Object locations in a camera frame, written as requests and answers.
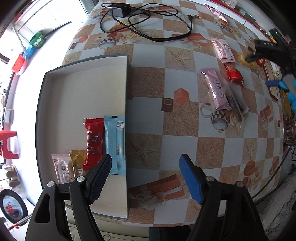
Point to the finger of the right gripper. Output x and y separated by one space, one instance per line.
273 83

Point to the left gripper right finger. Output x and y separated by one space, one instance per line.
227 210

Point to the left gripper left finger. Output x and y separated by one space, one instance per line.
49 220

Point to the red foil candy packet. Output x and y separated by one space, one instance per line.
234 76

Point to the long pink snack bar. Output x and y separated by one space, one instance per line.
216 88

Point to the pink cranberry crisp packet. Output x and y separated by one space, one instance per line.
223 50

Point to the blue gloved right hand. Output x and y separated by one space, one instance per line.
288 84

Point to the brown wooden tray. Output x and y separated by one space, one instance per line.
273 90

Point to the clear wrapped dark stick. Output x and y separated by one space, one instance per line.
234 97

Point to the small pink snack packet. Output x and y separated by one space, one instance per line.
63 168

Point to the round black framed mirror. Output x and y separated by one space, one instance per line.
13 206

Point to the gold snack packet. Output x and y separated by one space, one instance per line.
78 159

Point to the pink packet far edge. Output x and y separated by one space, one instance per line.
216 13

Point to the red snack bar wrapper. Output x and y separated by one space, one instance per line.
94 141

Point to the red plastic stool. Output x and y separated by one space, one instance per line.
6 152

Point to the light blue snack bar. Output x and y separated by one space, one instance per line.
115 143

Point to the white cardboard box tray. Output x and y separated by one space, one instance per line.
88 88

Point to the red plastic dustpan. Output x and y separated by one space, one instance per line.
20 65

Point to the black power adapter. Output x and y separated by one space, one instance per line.
121 10

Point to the blue plastic dustpan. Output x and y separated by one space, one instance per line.
29 52

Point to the green plastic dustpan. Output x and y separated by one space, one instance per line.
40 37

